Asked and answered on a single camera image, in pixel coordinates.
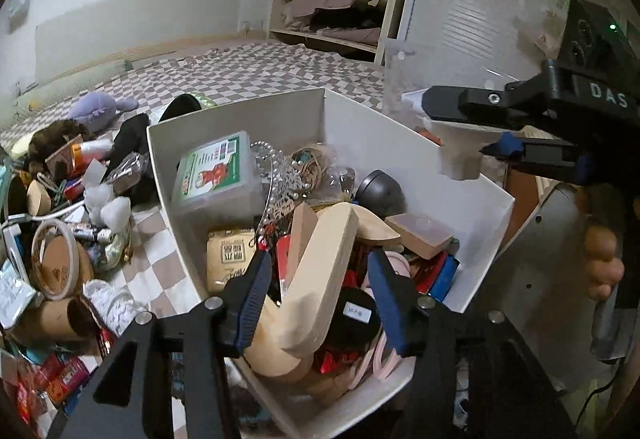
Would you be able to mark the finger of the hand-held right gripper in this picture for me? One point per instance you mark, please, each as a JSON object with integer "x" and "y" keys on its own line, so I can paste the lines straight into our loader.
{"x": 545, "y": 159}
{"x": 465, "y": 104}

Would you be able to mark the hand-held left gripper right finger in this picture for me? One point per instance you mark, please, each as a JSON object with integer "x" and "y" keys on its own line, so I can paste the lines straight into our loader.
{"x": 392, "y": 304}

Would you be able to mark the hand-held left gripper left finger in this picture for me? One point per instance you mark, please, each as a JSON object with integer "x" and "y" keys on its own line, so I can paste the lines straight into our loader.
{"x": 252, "y": 304}

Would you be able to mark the clear plastic organiser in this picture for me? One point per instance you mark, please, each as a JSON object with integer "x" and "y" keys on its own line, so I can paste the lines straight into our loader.
{"x": 460, "y": 159}

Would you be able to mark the black round jar lid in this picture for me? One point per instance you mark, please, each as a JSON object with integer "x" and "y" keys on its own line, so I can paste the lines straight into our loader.
{"x": 345, "y": 334}

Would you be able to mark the curved wooden block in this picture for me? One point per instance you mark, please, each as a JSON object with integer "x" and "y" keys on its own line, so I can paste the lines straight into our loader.
{"x": 320, "y": 279}

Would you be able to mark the white storage container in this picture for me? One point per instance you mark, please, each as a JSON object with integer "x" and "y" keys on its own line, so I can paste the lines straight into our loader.
{"x": 225, "y": 114}

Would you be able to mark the person's right hand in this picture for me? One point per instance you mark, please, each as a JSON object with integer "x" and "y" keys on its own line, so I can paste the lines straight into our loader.
{"x": 602, "y": 264}

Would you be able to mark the yellow packet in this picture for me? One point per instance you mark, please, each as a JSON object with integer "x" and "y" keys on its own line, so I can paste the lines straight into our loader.
{"x": 230, "y": 259}

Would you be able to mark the brown rectangular block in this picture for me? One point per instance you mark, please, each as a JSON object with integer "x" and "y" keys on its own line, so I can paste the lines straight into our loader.
{"x": 417, "y": 233}

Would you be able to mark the wooden oval piece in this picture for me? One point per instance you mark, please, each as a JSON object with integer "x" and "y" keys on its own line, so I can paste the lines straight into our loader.
{"x": 375, "y": 225}

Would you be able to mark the grey metal panel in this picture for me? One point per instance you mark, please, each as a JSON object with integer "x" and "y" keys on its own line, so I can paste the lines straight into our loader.
{"x": 545, "y": 249}

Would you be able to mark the ribbed sliding wardrobe door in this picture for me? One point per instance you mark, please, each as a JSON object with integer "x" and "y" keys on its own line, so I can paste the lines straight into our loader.
{"x": 475, "y": 9}

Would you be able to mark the dark grey dome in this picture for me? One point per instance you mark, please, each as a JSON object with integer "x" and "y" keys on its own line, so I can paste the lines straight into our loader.
{"x": 380, "y": 190}

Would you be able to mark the green and white plastic box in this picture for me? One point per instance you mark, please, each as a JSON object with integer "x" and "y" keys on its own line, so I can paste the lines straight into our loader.
{"x": 217, "y": 174}

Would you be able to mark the white lace cloth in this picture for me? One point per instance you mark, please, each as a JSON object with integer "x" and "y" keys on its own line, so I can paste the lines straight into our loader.
{"x": 112, "y": 309}

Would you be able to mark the pile of clothes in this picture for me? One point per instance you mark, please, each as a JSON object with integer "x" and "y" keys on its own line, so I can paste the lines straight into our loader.
{"x": 335, "y": 1}

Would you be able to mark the wooden embroidery hoop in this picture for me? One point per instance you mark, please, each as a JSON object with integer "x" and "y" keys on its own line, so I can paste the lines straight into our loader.
{"x": 57, "y": 264}

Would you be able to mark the cardboard tube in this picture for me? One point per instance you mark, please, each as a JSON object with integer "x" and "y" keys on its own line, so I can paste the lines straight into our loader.
{"x": 50, "y": 321}

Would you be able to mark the black sock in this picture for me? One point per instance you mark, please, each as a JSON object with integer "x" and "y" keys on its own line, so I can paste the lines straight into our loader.
{"x": 127, "y": 139}

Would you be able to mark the black cap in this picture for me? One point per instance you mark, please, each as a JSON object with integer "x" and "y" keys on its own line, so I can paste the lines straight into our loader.
{"x": 182, "y": 108}

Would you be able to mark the purple plush toy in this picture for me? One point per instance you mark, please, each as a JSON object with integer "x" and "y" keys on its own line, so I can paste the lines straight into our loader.
{"x": 100, "y": 106}

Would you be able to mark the brown furry toy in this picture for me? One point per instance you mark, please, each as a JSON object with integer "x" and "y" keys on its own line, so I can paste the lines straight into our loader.
{"x": 52, "y": 135}

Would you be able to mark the long pale bolster pillow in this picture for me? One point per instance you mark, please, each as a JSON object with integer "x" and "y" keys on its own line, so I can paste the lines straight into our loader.
{"x": 60, "y": 86}

